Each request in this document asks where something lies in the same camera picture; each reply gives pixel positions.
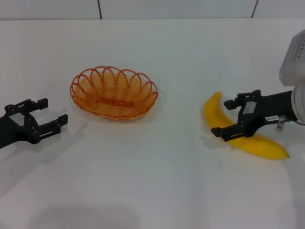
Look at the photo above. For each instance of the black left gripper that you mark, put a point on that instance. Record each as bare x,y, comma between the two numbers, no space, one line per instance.
14,131

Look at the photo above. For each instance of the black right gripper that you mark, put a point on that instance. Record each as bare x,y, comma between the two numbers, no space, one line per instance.
267,107

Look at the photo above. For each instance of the yellow banana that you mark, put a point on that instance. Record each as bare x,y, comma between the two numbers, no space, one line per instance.
212,112

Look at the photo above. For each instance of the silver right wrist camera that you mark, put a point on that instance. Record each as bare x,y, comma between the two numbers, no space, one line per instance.
293,64

